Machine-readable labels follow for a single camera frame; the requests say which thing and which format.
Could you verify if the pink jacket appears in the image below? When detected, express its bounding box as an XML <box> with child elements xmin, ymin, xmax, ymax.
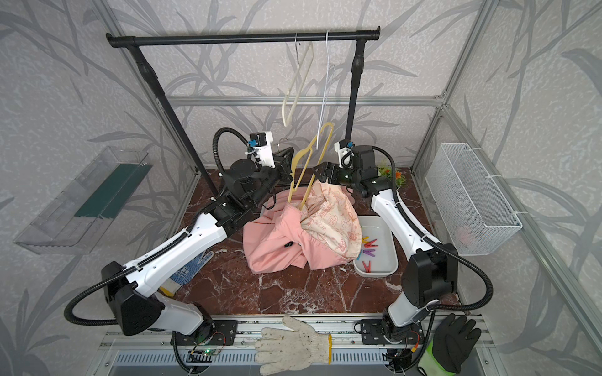
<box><xmin>243</xmin><ymin>182</ymin><xmax>362</xmax><ymax>274</ymax></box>

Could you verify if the red clothespin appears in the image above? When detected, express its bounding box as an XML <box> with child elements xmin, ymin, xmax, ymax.
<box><xmin>362</xmin><ymin>261</ymin><xmax>372</xmax><ymax>274</ymax></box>
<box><xmin>363</xmin><ymin>239</ymin><xmax>378</xmax><ymax>249</ymax></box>

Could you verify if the white hanger of rainbow jacket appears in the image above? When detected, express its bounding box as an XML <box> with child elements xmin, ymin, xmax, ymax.
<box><xmin>315</xmin><ymin>30</ymin><xmax>330</xmax><ymax>150</ymax></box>

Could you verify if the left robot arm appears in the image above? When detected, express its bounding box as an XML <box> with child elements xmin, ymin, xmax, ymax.
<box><xmin>64</xmin><ymin>127</ymin><xmax>295</xmax><ymax>338</ymax></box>

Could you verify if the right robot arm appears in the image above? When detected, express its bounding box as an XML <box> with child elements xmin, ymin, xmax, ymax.
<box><xmin>314</xmin><ymin>146</ymin><xmax>494</xmax><ymax>342</ymax></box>

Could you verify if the potted artificial flower plant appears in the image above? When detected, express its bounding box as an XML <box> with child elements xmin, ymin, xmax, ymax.
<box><xmin>378</xmin><ymin>166</ymin><xmax>407</xmax><ymax>188</ymax></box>

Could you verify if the white plastic tray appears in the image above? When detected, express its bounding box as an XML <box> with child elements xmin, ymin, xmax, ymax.
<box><xmin>354</xmin><ymin>216</ymin><xmax>399</xmax><ymax>278</ymax></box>

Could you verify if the blue dotted work glove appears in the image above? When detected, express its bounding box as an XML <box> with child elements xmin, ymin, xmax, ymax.
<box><xmin>159</xmin><ymin>251</ymin><xmax>215</xmax><ymax>298</ymax></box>

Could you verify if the white knitted work glove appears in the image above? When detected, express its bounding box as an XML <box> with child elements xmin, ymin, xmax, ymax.
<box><xmin>255</xmin><ymin>315</ymin><xmax>332</xmax><ymax>375</ymax></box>

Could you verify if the black rubber glove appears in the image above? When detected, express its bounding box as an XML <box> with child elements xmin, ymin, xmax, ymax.
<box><xmin>417</xmin><ymin>313</ymin><xmax>481</xmax><ymax>376</ymax></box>

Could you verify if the black clothes rack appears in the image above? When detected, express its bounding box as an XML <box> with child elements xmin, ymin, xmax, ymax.
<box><xmin>106</xmin><ymin>28</ymin><xmax>381</xmax><ymax>195</ymax></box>

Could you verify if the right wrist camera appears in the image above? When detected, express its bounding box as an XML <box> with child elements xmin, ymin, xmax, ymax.
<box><xmin>335</xmin><ymin>139</ymin><xmax>354</xmax><ymax>169</ymax></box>

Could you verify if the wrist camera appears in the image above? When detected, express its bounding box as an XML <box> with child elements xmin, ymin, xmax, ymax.
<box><xmin>246</xmin><ymin>132</ymin><xmax>275</xmax><ymax>169</ymax></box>
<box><xmin>335</xmin><ymin>139</ymin><xmax>354</xmax><ymax>169</ymax></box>

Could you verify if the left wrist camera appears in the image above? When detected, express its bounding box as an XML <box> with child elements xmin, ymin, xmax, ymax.
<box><xmin>246</xmin><ymin>132</ymin><xmax>275</xmax><ymax>169</ymax></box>

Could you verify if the white wire mesh basket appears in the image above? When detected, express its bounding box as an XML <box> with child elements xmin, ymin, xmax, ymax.
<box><xmin>426</xmin><ymin>143</ymin><xmax>522</xmax><ymax>257</ymax></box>

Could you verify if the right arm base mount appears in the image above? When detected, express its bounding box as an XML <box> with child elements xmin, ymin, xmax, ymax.
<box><xmin>354</xmin><ymin>319</ymin><xmax>424</xmax><ymax>347</ymax></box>

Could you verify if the clear acrylic wall shelf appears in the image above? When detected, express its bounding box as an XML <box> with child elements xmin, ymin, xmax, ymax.
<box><xmin>14</xmin><ymin>147</ymin><xmax>153</xmax><ymax>255</ymax></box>

